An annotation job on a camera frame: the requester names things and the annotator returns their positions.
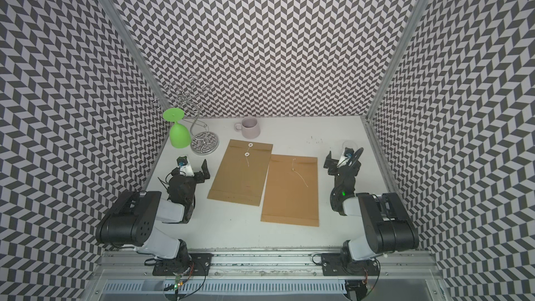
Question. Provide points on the right aluminium corner post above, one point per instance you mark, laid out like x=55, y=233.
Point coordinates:
x=404, y=41

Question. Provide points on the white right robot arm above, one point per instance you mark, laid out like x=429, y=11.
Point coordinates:
x=388, y=228

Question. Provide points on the aluminium corner post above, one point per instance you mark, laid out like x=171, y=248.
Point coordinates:
x=123, y=32
x=404, y=41

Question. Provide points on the brown kraft file bag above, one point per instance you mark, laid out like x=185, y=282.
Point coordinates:
x=291, y=193

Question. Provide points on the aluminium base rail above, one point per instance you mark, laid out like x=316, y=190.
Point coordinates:
x=270, y=274

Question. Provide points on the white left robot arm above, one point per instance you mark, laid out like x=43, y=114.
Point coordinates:
x=130, y=222

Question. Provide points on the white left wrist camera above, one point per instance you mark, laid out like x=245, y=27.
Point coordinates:
x=184, y=167

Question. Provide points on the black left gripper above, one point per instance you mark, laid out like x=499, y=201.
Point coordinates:
x=200, y=178

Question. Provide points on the left aluminium corner post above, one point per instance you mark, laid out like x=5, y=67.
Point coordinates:
x=123, y=32

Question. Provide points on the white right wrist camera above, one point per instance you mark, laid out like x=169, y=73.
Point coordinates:
x=346, y=156

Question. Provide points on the green plastic wine glass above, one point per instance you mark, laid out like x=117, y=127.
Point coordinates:
x=179, y=135

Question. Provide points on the chrome wire glass rack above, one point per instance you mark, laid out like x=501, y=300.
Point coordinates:
x=204, y=141

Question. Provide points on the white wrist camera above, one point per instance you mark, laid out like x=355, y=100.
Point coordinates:
x=346, y=156
x=184, y=167

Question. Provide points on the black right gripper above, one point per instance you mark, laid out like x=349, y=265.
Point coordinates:
x=331, y=162

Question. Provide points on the pale pink ribbed mug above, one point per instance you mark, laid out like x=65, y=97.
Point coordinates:
x=249, y=127

